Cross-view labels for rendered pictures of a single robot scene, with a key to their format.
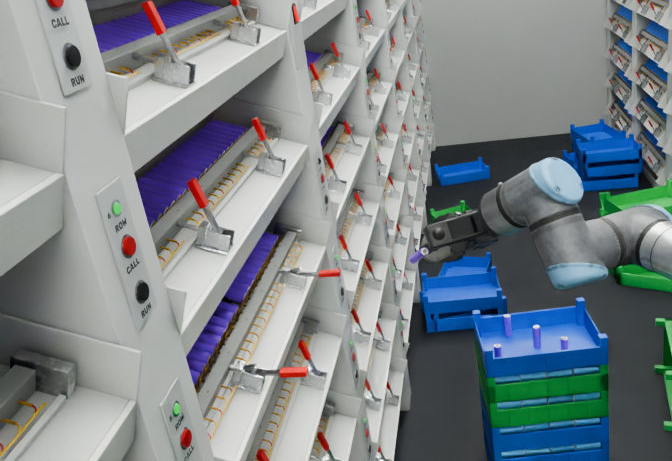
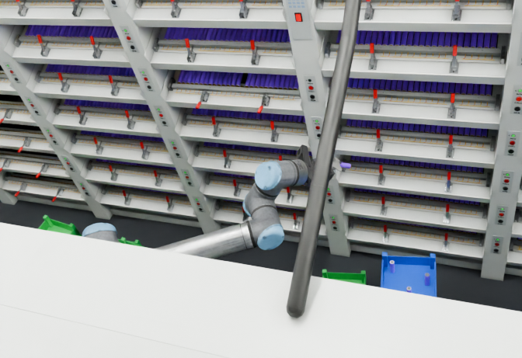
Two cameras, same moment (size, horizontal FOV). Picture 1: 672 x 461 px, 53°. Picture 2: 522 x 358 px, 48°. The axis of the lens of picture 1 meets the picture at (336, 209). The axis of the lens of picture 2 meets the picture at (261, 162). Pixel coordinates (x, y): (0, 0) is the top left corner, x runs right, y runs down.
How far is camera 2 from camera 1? 239 cm
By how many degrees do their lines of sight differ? 86
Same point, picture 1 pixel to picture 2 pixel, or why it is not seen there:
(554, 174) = (261, 168)
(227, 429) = (186, 96)
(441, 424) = (461, 295)
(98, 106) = (123, 12)
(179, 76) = (172, 14)
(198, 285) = (170, 60)
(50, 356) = not seen: hidden behind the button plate
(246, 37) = (240, 13)
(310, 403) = (262, 138)
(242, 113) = not seen: hidden behind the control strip
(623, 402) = not seen: outside the picture
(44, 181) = (106, 18)
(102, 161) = (123, 21)
